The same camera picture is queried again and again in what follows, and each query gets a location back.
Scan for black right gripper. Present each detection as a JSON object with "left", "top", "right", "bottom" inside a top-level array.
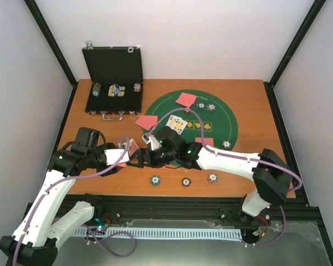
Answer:
[{"left": 126, "top": 148, "right": 178, "bottom": 169}]

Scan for teal poker chip stack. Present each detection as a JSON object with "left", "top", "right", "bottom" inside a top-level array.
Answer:
[{"left": 150, "top": 175, "right": 160, "bottom": 186}]

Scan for red card being drawn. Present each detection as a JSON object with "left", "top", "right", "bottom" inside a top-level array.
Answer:
[{"left": 135, "top": 115, "right": 155, "bottom": 130}]

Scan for brown poker chip stack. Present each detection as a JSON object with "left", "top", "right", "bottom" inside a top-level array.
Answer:
[{"left": 181, "top": 178, "right": 191, "bottom": 187}]

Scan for red card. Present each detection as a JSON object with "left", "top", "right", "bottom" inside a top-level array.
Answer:
[
  {"left": 144, "top": 115, "right": 158, "bottom": 126},
  {"left": 195, "top": 137, "right": 214, "bottom": 147},
  {"left": 187, "top": 94, "right": 197, "bottom": 105}
]

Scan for purple poker chip stack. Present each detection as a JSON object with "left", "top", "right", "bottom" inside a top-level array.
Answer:
[{"left": 208, "top": 173, "right": 218, "bottom": 183}]

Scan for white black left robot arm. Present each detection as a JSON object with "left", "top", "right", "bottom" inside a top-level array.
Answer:
[{"left": 0, "top": 127, "right": 129, "bottom": 265}]

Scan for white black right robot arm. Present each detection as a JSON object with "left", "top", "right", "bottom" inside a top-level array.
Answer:
[{"left": 127, "top": 126, "right": 292, "bottom": 217}]

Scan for yellow red card box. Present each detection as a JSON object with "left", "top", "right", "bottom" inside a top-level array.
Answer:
[{"left": 128, "top": 139, "right": 139, "bottom": 156}]

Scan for purple chips in case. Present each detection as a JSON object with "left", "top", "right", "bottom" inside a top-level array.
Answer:
[{"left": 133, "top": 83, "right": 142, "bottom": 92}]

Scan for card deck in case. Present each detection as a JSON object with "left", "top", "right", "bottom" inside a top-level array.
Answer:
[{"left": 108, "top": 84, "right": 125, "bottom": 98}]

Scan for round green poker mat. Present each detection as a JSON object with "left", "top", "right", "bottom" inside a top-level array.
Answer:
[{"left": 145, "top": 89, "right": 239, "bottom": 151}]

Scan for teal chips in case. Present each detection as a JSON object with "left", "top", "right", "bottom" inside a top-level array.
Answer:
[{"left": 92, "top": 83, "right": 101, "bottom": 97}]

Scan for open black poker case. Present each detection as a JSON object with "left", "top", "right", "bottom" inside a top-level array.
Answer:
[{"left": 82, "top": 42, "right": 144, "bottom": 121}]

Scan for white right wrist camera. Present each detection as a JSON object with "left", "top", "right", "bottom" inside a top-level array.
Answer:
[{"left": 142, "top": 134, "right": 162, "bottom": 151}]

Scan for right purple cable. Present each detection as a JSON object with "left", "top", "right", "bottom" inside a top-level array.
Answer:
[{"left": 148, "top": 108, "right": 303, "bottom": 247}]

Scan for light blue slotted cable duct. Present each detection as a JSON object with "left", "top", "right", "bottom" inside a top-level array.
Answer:
[{"left": 90, "top": 227, "right": 242, "bottom": 242}]

